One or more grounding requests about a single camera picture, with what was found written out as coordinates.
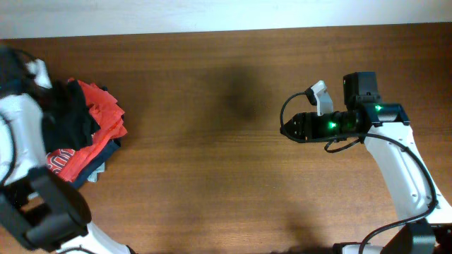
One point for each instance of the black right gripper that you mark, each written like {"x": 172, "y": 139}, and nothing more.
{"x": 304, "y": 118}

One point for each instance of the dark teal t-shirt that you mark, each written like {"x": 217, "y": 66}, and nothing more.
{"x": 67, "y": 122}

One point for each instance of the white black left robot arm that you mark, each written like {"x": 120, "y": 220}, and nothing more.
{"x": 38, "y": 208}

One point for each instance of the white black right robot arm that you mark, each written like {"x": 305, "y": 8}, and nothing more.
{"x": 424, "y": 215}

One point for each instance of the red folded printed shirt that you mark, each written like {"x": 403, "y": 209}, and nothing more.
{"x": 67, "y": 163}

